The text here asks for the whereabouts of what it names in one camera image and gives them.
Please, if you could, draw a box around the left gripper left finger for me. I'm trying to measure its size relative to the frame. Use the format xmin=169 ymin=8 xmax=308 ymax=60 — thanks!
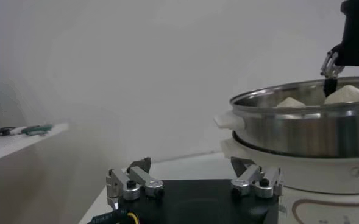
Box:
xmin=105 ymin=157 xmax=165 ymax=211

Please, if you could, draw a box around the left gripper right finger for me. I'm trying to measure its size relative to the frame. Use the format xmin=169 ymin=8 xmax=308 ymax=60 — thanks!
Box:
xmin=230 ymin=156 xmax=284 ymax=200

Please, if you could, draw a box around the white steamed baozi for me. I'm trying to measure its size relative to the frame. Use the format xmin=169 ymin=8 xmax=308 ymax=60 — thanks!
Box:
xmin=324 ymin=84 xmax=359 ymax=106
xmin=275 ymin=96 xmax=307 ymax=108

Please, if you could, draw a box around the perforated steel steamer basket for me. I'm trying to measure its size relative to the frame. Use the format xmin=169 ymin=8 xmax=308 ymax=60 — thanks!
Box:
xmin=215 ymin=75 xmax=359 ymax=159

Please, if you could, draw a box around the white electric cooking pot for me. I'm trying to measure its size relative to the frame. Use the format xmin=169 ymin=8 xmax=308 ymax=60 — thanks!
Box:
xmin=220 ymin=133 xmax=359 ymax=224

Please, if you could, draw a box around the white side table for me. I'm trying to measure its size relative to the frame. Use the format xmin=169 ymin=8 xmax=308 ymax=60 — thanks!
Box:
xmin=0 ymin=122 xmax=70 ymax=167

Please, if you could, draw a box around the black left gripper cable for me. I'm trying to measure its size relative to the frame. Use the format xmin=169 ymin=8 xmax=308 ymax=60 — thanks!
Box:
xmin=87 ymin=209 xmax=139 ymax=224

